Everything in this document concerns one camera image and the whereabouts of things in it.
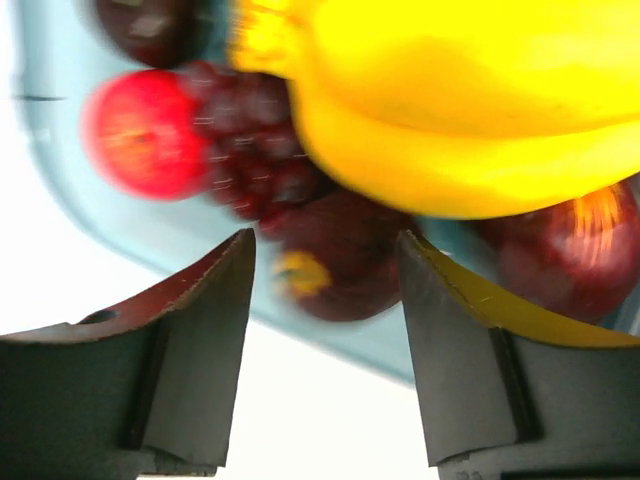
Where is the wrinkled dark passion fruit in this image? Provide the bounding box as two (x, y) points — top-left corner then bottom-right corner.
(272, 190), (417, 322)

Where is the bright red apple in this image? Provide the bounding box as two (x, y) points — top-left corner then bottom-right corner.
(80, 69), (208, 201)

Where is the yellow banana bunch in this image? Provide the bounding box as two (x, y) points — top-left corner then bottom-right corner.
(227, 1), (639, 219)

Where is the dark red apple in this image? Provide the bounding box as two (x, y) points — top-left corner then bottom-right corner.
(472, 183), (639, 324)

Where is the dark purple plum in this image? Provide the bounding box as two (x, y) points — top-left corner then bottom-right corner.
(93, 0), (216, 69)

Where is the teal plastic fruit bin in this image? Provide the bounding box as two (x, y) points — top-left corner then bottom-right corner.
(15, 1), (471, 382)

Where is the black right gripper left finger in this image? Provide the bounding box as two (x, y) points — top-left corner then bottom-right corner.
(1, 229), (256, 475)

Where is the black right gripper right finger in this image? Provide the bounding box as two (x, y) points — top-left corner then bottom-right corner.
(398, 232), (639, 479)

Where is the purple grape bunch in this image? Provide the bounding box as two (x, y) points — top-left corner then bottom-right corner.
(179, 60), (330, 227)

